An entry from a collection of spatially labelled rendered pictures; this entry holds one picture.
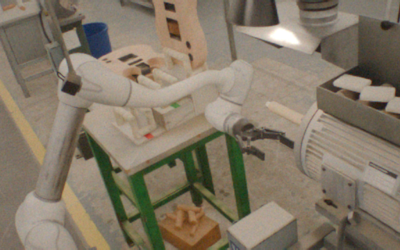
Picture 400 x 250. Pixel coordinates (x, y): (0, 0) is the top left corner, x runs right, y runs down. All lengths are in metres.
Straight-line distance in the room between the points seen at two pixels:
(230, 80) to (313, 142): 0.65
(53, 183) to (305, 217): 1.61
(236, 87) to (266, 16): 0.65
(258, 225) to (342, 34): 0.52
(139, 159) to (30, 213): 0.47
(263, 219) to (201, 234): 1.41
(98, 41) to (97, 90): 2.89
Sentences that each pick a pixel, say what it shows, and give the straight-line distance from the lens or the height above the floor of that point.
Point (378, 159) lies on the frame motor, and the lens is 0.99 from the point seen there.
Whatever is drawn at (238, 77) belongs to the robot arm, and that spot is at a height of 1.20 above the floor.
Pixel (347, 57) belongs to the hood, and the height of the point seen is 1.45.
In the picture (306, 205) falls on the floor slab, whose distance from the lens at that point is 2.82.
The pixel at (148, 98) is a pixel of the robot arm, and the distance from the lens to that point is 1.50.
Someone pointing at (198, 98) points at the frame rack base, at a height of 1.01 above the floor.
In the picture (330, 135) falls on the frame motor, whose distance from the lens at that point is 1.06.
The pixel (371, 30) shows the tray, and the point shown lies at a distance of 1.09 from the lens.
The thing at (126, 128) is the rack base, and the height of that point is 0.94.
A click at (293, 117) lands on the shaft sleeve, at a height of 1.26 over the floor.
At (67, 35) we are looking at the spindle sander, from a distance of 3.46.
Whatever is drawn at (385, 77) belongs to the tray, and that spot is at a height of 1.43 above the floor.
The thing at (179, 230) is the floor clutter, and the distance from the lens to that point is 2.57.
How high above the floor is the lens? 1.93
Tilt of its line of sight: 31 degrees down
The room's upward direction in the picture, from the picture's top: 11 degrees counter-clockwise
